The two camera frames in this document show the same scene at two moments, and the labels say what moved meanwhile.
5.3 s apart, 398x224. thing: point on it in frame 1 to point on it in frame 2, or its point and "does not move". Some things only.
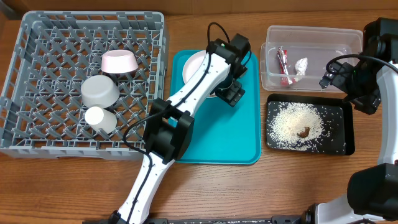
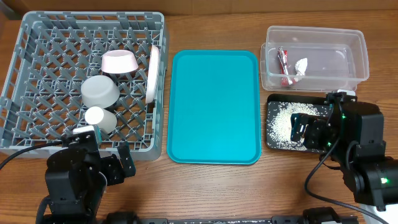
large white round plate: [192, 65] to [153, 74]
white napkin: [301, 66] does not move
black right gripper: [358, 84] to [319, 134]
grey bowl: [99, 90] does not move
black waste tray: [310, 124] does not move
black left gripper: [228, 93] to [117, 175]
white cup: [103, 120] does not move
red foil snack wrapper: [282, 55] does not move
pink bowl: [119, 61] does not move
